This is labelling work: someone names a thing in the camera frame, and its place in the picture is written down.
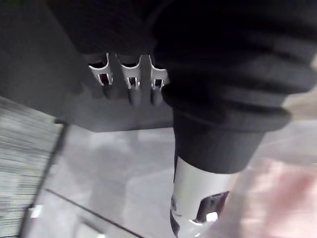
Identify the dark grey vanity cabinet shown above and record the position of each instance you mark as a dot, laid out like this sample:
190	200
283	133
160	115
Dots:
37	62

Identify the pink cloth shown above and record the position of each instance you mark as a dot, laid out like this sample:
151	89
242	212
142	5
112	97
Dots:
280	203

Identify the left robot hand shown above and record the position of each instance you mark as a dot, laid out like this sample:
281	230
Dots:
223	74

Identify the grey striped floor mat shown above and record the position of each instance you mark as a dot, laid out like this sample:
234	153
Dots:
22	161

